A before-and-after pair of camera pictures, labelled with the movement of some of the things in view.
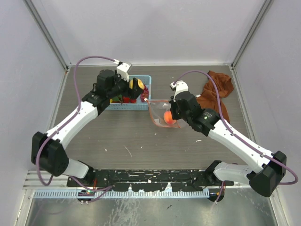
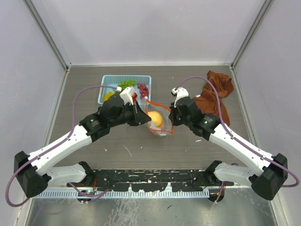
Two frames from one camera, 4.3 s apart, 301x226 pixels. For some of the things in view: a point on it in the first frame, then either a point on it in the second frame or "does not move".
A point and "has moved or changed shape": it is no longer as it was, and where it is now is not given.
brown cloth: [209, 98] does not move
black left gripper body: [121, 86] to [127, 116]
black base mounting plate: [148, 180] does not move
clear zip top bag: [158, 108] has moved or changed shape
